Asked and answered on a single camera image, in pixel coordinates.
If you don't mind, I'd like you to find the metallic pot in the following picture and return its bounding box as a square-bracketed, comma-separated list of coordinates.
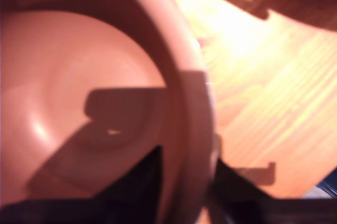
[0, 0, 224, 224]

